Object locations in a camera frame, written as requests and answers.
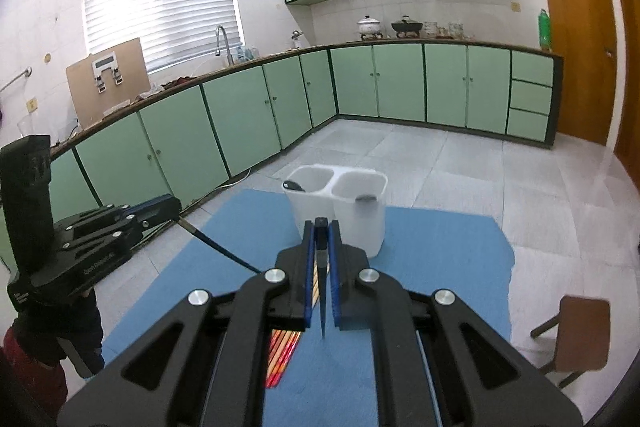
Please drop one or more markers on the metal kitchen faucet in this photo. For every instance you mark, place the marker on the metal kitchen faucet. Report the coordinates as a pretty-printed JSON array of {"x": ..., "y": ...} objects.
[{"x": 223, "y": 44}]

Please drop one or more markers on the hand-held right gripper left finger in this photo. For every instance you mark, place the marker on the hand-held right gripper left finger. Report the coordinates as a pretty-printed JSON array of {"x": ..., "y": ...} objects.
[{"x": 309, "y": 279}]

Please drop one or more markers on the glass jars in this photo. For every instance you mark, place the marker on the glass jars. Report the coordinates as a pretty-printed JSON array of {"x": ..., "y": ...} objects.
[{"x": 450, "y": 31}]

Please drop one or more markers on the white cooking pot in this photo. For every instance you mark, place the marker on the white cooking pot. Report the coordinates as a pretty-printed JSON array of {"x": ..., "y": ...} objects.
[{"x": 369, "y": 27}]

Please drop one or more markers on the black chopstick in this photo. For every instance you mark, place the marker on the black chopstick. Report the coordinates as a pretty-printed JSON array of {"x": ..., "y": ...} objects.
[
  {"x": 322, "y": 307},
  {"x": 220, "y": 246}
]

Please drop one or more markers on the black wok with lid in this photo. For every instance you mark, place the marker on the black wok with lid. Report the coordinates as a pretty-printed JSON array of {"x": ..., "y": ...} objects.
[{"x": 407, "y": 27}]

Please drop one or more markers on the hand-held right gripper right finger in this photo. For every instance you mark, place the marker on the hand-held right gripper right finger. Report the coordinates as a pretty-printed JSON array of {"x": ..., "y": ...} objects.
[{"x": 334, "y": 287}]

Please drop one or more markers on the white double utensil holder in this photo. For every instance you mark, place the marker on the white double utensil holder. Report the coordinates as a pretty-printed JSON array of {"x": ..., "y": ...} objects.
[{"x": 357, "y": 227}]

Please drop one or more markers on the wall outlet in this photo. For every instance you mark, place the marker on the wall outlet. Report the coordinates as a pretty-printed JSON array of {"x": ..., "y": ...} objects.
[{"x": 31, "y": 104}]

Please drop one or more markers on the green base cabinets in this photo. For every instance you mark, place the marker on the green base cabinets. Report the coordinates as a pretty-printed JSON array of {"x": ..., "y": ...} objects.
[{"x": 240, "y": 117}]

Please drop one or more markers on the blue table mat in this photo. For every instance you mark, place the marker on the blue table mat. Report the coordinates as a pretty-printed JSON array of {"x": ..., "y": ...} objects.
[{"x": 450, "y": 287}]

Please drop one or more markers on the brown wooden door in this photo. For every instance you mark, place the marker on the brown wooden door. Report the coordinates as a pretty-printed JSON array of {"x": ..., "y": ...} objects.
[
  {"x": 629, "y": 72},
  {"x": 575, "y": 42}
]

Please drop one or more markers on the clear plastic container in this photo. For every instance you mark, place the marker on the clear plastic container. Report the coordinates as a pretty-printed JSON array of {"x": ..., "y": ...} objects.
[{"x": 26, "y": 127}]

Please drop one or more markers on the green plastic bottle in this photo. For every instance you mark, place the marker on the green plastic bottle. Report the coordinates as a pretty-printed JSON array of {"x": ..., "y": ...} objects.
[{"x": 544, "y": 32}]

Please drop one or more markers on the white bracket device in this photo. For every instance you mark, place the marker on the white bracket device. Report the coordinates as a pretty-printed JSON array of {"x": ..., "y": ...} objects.
[{"x": 106, "y": 69}]

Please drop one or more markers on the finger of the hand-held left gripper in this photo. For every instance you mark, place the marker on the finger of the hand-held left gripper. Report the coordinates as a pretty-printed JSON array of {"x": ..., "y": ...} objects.
[
  {"x": 160, "y": 206},
  {"x": 125, "y": 233}
]

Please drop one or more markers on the brown cardboard board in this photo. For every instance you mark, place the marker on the brown cardboard board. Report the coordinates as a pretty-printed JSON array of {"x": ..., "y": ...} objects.
[{"x": 85, "y": 97}]

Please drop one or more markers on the brown wooden stool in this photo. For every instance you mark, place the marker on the brown wooden stool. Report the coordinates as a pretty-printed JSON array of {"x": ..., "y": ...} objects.
[{"x": 582, "y": 332}]

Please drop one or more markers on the red garment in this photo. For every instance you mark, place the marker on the red garment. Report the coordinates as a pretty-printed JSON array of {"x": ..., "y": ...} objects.
[{"x": 30, "y": 382}]

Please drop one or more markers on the bundle of red chopsticks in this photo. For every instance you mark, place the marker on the bundle of red chopsticks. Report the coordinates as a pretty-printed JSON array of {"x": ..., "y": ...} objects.
[{"x": 282, "y": 357}]

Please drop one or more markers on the metal wall rail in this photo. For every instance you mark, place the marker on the metal wall rail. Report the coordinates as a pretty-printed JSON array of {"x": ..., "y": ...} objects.
[{"x": 17, "y": 79}]

